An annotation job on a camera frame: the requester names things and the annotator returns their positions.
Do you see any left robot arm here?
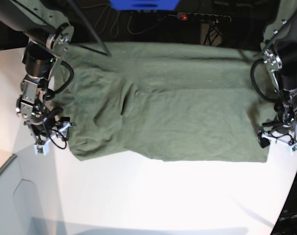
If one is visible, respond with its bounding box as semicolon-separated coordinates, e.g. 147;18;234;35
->
250;0;297;153

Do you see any blue box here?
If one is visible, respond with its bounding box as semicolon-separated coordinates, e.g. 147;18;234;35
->
109;0;180;11

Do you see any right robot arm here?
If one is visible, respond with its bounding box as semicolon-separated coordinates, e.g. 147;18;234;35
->
0;0;75;155

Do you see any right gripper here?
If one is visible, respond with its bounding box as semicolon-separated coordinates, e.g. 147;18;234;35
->
16;75;75;155

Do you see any black device at table edge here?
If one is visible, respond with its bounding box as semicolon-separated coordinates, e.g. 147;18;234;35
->
271;173;297;235

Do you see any black power strip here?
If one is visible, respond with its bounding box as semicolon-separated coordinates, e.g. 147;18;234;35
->
176;12;232;24

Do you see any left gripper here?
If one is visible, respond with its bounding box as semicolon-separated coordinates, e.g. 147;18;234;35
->
257;89;297;153

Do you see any white cable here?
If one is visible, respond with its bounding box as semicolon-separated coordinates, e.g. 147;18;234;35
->
93;0;164;36

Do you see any green t-shirt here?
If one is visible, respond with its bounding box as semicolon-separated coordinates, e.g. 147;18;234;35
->
53;42;275;163

